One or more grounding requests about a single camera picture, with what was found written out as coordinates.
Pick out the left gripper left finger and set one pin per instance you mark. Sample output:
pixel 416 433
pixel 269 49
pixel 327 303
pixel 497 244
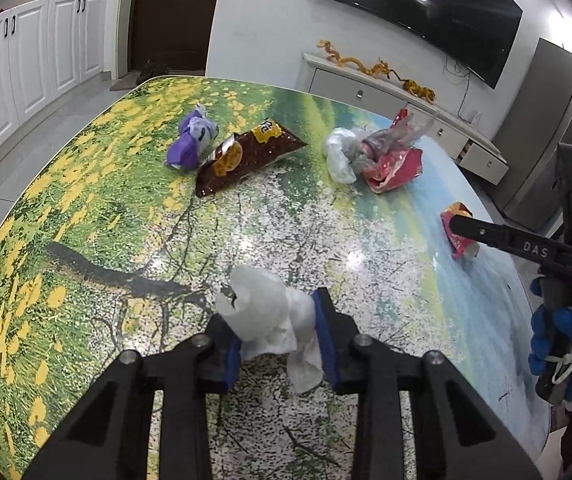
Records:
pixel 223 361

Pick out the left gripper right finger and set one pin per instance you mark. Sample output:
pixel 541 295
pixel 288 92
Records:
pixel 335 332

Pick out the white tissue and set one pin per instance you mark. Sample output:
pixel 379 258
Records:
pixel 269 317

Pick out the pink red snack bag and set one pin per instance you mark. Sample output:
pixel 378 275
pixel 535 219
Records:
pixel 391 158

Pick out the clear white plastic bag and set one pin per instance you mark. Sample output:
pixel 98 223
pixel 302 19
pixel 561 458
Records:
pixel 343 157

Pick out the brown yellow snack bag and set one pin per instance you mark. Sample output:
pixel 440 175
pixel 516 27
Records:
pixel 244 153

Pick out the right blue white gloved hand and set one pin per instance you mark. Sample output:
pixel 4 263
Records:
pixel 550 360

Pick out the grey steel refrigerator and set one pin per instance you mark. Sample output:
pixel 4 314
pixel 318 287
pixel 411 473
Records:
pixel 538 121

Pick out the small purple crumpled bag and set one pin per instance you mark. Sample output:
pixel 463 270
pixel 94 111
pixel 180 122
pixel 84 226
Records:
pixel 196 132

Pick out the small golden tiger ornament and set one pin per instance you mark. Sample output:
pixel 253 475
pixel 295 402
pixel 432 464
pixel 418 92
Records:
pixel 419 91

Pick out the long golden dragon ornament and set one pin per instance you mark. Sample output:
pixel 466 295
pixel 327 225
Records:
pixel 380 68

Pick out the brown door mat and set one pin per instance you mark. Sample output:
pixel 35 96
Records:
pixel 126 83

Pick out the pair of dark shoes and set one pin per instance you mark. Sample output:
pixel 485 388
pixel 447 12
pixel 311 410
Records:
pixel 152 69

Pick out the dark brown entrance door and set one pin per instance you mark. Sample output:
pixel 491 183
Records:
pixel 176 32

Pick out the white shoe cabinet wall unit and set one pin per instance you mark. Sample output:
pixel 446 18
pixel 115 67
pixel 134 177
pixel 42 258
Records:
pixel 47 48

